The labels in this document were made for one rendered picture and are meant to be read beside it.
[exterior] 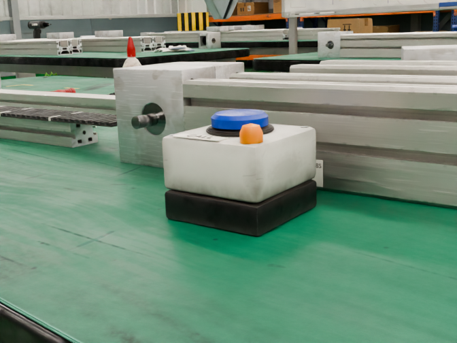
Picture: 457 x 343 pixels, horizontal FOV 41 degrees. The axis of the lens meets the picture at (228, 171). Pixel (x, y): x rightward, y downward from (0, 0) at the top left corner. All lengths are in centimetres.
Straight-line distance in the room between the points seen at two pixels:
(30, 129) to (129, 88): 23
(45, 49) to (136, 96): 323
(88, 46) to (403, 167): 366
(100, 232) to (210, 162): 9
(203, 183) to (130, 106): 22
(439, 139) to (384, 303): 18
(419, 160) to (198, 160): 17
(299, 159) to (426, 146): 9
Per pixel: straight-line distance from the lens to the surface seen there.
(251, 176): 38
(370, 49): 229
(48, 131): 78
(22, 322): 32
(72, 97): 103
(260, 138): 39
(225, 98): 54
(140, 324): 29
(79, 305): 32
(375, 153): 49
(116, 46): 382
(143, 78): 60
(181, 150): 41
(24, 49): 402
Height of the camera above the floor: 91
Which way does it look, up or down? 13 degrees down
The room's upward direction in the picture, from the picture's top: 2 degrees counter-clockwise
